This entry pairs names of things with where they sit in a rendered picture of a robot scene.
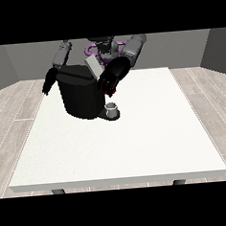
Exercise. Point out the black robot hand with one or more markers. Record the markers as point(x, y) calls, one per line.
point(114, 73)
point(49, 80)

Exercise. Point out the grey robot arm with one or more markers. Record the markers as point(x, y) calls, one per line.
point(61, 54)
point(133, 50)

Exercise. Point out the pale grey machine lid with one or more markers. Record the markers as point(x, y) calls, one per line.
point(94, 66)

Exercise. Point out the black coffee machine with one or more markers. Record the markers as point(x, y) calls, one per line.
point(79, 93)

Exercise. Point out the grey purple robot trunk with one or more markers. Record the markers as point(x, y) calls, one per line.
point(104, 45)

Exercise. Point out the small grey cup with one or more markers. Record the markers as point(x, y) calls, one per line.
point(111, 110)

